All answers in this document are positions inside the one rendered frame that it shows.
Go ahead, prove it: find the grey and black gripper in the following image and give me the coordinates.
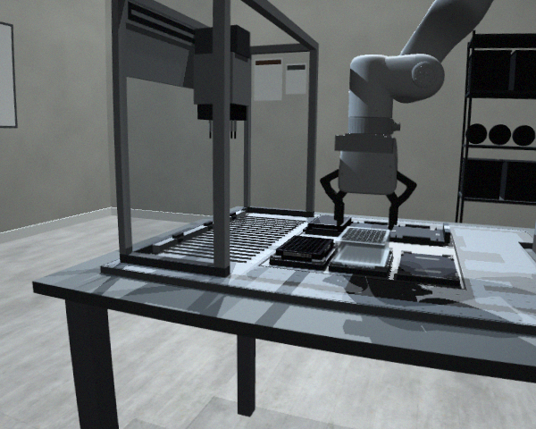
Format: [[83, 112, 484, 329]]
[[320, 138, 417, 231]]

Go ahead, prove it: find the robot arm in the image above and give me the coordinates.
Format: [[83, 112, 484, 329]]
[[335, 0, 493, 154]]

